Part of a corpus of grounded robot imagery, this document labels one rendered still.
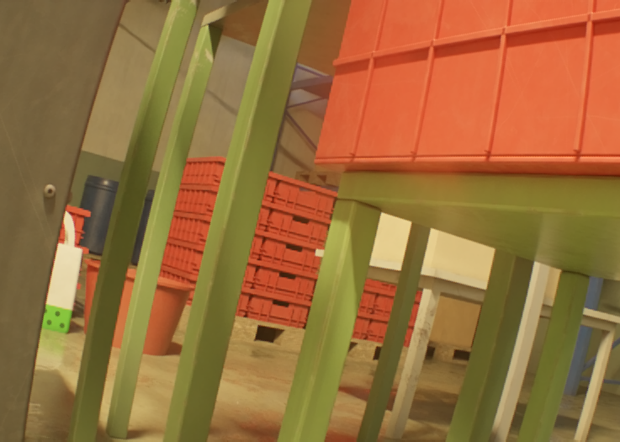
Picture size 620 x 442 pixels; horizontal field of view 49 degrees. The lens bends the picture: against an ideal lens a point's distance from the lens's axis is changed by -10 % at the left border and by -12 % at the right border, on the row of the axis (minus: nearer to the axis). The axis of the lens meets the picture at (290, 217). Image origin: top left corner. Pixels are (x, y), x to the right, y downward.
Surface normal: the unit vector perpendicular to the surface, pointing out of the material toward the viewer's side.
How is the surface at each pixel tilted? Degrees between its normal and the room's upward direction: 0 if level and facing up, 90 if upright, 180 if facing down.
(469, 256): 90
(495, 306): 90
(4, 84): 90
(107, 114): 90
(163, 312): 99
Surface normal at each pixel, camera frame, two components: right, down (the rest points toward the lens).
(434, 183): -0.84, -0.24
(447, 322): 0.49, 0.05
